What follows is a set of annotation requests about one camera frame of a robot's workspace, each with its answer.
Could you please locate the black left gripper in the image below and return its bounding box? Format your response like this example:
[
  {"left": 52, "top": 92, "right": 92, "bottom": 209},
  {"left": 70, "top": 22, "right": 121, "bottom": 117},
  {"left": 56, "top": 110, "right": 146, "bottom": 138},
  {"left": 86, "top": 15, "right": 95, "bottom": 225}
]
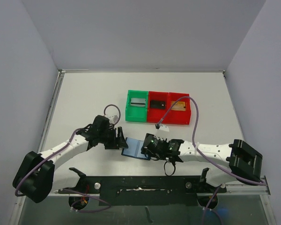
[{"left": 99, "top": 127, "right": 127, "bottom": 149}]

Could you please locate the blue leather card holder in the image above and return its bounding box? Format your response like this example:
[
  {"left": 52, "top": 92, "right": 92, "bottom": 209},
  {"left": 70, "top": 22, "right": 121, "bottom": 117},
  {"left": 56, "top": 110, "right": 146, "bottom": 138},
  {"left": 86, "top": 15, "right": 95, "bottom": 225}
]
[{"left": 121, "top": 137, "right": 151, "bottom": 160}]

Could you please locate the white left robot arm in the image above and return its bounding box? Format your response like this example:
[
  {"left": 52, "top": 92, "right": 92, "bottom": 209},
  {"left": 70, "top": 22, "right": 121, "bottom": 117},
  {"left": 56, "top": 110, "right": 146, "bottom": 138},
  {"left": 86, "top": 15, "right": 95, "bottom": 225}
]
[{"left": 12, "top": 115, "right": 128, "bottom": 203}]

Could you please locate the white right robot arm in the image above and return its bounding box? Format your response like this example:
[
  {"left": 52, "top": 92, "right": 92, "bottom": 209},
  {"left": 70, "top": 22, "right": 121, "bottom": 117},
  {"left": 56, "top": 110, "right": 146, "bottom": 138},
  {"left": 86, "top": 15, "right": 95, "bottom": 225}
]
[{"left": 141, "top": 134, "right": 266, "bottom": 192}]

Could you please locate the black credit card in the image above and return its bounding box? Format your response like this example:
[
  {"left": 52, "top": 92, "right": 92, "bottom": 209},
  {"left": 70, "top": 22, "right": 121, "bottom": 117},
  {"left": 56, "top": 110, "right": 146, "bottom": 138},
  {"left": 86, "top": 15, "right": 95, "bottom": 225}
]
[{"left": 149, "top": 100, "right": 166, "bottom": 110}]

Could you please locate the gold credit card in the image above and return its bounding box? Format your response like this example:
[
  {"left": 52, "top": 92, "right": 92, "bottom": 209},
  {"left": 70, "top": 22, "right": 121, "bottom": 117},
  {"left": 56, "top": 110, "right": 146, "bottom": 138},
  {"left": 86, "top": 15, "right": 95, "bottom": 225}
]
[{"left": 171, "top": 101, "right": 186, "bottom": 112}]

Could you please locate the green plastic bin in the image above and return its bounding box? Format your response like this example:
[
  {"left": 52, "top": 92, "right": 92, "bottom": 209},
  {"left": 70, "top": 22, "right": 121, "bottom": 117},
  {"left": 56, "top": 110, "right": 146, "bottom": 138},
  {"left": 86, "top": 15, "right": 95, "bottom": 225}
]
[{"left": 125, "top": 90, "right": 148, "bottom": 123}]

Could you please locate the right red plastic bin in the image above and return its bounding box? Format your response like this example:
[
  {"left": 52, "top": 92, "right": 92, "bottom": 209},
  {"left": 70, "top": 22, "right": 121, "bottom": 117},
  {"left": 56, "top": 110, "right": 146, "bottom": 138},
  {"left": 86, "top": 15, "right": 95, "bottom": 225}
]
[{"left": 166, "top": 92, "right": 192, "bottom": 125}]

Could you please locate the red plastic bin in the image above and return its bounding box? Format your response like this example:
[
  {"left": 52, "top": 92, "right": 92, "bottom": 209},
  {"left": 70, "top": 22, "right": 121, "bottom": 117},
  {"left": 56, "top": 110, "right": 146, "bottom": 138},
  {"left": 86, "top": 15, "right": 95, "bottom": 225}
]
[
  {"left": 147, "top": 91, "right": 169, "bottom": 123},
  {"left": 166, "top": 92, "right": 192, "bottom": 125}
]

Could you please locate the middle red plastic bin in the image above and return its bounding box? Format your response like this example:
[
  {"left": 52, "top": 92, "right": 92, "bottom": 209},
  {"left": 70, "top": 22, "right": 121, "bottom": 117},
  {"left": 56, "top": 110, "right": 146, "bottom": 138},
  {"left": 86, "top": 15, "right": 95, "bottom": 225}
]
[{"left": 147, "top": 91, "right": 169, "bottom": 123}]

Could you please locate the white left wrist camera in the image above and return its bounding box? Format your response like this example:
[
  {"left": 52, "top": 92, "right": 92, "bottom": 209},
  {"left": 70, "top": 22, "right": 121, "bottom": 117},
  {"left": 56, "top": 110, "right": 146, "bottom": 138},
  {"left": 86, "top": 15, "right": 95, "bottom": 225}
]
[{"left": 104, "top": 114, "right": 118, "bottom": 124}]

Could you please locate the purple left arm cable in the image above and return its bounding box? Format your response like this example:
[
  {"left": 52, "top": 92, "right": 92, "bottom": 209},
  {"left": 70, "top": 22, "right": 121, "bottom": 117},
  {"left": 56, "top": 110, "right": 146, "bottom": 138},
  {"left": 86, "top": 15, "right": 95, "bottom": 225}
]
[{"left": 14, "top": 104, "right": 122, "bottom": 197}]

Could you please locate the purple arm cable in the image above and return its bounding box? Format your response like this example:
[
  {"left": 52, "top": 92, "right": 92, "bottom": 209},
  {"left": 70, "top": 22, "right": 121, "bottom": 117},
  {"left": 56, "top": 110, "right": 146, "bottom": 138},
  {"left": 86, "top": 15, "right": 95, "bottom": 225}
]
[
  {"left": 155, "top": 96, "right": 266, "bottom": 225},
  {"left": 14, "top": 104, "right": 122, "bottom": 197}
]

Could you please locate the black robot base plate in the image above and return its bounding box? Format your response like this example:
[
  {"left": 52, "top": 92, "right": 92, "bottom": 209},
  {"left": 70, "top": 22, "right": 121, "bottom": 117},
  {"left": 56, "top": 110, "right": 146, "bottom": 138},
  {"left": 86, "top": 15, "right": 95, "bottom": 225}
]
[{"left": 59, "top": 168, "right": 216, "bottom": 206}]

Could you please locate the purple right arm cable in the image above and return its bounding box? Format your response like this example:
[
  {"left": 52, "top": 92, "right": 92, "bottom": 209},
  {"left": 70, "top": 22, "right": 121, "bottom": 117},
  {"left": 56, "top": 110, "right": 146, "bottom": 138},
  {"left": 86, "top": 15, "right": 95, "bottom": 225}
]
[{"left": 155, "top": 96, "right": 266, "bottom": 225}]

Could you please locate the aluminium table edge rail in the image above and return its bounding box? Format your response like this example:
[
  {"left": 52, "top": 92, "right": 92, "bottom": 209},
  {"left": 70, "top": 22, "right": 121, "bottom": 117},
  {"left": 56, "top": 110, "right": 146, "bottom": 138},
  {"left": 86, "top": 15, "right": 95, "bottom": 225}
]
[{"left": 8, "top": 69, "right": 89, "bottom": 225}]

